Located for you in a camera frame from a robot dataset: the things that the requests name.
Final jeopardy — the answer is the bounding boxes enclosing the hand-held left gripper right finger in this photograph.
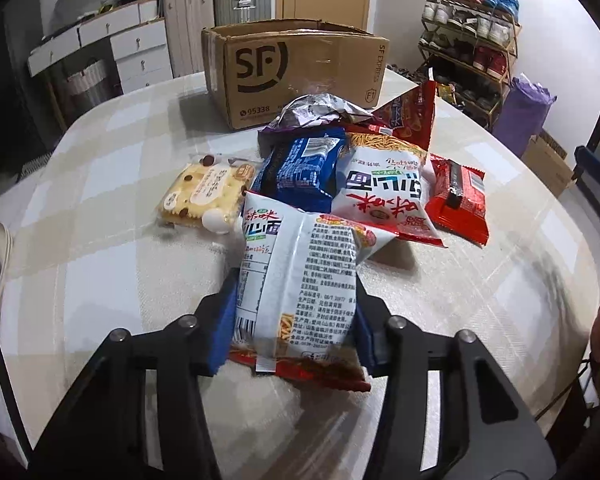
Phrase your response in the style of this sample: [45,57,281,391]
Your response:
[352,275,558,480]

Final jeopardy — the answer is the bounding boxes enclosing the grey white woven basket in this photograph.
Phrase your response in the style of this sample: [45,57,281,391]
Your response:
[62,57,112,116]

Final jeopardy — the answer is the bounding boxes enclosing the rows of shoes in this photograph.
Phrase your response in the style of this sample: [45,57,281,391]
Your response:
[419,0,522,111]

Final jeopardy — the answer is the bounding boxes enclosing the thin black cable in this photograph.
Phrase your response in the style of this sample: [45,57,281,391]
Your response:
[534,357,597,422]

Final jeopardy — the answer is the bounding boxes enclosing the red chocolate wafer packet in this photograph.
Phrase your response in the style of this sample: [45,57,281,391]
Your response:
[424,154,490,247]

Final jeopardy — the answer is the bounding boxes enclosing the white drawer desk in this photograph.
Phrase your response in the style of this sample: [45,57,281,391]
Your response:
[27,0,173,93]

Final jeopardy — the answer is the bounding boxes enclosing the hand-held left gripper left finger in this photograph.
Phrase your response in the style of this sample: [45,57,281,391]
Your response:
[27,267,241,480]

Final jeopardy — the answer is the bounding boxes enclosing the clear cracker packet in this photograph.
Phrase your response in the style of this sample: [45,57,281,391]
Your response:
[157,154,263,235]

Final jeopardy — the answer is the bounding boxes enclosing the silver purple snack packet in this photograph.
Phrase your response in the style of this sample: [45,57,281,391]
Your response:
[258,94,376,148]

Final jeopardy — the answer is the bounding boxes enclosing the small brown cardboard box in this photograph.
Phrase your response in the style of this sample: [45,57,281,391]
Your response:
[522,130,576,198]

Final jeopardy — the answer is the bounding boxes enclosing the beige ribbed suitcase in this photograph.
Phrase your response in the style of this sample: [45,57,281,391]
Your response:
[162,0,216,78]

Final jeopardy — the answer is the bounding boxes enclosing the blue cookie packet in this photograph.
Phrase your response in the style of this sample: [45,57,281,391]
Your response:
[250,126,348,213]

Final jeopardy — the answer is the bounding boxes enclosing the purple bag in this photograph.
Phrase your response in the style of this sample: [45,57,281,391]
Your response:
[492,74,558,158]

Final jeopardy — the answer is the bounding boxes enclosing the silver ribbed suitcase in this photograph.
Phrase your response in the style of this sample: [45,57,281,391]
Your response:
[214,0,272,26]

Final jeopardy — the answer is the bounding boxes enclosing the gold metal shoe rack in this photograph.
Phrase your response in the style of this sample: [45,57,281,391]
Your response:
[417,0,523,128]

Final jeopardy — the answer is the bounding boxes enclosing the white red noodle snack packet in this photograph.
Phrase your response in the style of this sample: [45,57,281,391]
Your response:
[228,191,398,393]
[331,132,446,248]

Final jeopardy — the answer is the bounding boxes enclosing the red printed snack packet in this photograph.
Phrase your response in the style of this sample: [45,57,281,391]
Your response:
[372,81,438,152]

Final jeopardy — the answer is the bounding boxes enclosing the dark furniture piece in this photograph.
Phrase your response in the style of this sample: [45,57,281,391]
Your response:
[572,145,600,266]

